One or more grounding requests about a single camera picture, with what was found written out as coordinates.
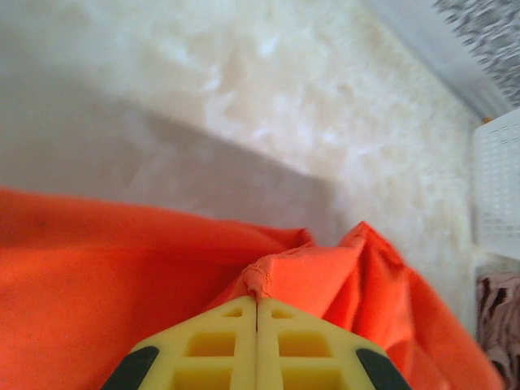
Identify light orange shorts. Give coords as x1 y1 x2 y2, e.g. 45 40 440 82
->
0 185 505 390

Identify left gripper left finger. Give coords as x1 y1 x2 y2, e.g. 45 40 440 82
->
101 295 259 390

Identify white plastic basket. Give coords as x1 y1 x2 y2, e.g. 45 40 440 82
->
473 108 520 257

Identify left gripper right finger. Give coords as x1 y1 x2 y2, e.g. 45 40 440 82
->
258 297 414 390

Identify aluminium table back rail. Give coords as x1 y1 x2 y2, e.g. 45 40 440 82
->
361 0 520 123

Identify pink shorts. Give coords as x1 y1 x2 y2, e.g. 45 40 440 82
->
474 272 520 390

